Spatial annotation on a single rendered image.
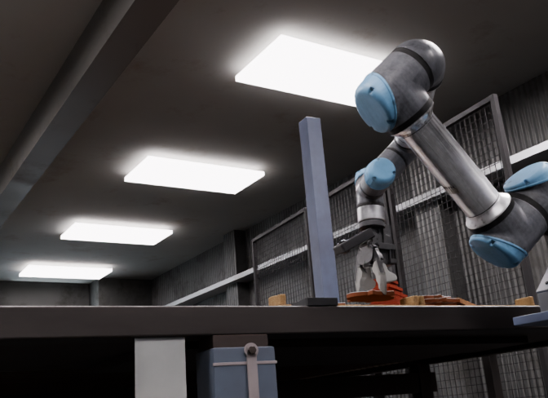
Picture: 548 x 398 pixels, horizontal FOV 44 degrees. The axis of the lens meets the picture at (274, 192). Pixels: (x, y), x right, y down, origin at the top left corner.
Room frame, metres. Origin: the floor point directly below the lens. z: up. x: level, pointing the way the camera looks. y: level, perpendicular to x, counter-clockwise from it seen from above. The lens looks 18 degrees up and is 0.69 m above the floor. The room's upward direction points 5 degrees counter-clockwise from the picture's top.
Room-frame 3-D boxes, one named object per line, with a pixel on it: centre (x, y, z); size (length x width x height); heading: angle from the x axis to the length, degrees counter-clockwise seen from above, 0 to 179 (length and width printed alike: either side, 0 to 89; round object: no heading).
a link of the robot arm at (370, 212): (1.82, -0.26, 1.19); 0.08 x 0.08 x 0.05
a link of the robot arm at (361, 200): (1.82, -0.27, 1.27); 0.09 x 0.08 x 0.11; 6
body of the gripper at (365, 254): (1.82, -0.26, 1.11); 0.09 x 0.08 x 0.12; 119
